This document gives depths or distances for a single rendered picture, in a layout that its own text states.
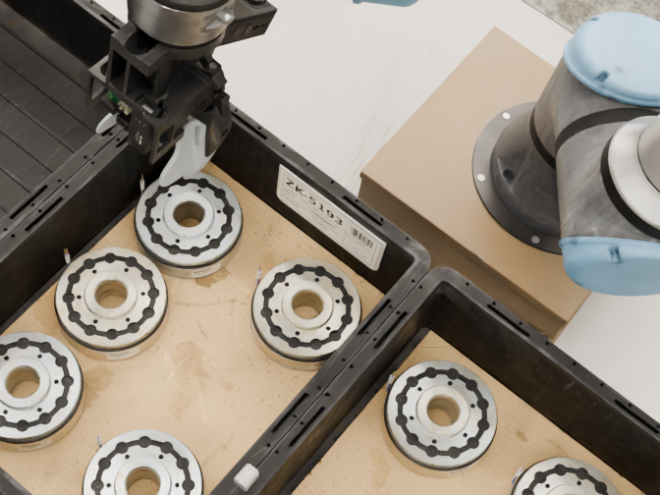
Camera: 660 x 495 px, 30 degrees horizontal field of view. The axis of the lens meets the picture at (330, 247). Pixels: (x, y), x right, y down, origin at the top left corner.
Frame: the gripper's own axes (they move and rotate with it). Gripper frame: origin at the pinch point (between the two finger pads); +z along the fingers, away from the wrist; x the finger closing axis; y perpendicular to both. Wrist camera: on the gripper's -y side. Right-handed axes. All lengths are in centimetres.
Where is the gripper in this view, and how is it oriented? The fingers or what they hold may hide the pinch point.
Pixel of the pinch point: (167, 142)
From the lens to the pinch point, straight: 107.3
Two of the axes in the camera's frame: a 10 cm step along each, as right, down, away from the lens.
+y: -6.0, 6.3, -5.0
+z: -2.2, 4.6, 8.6
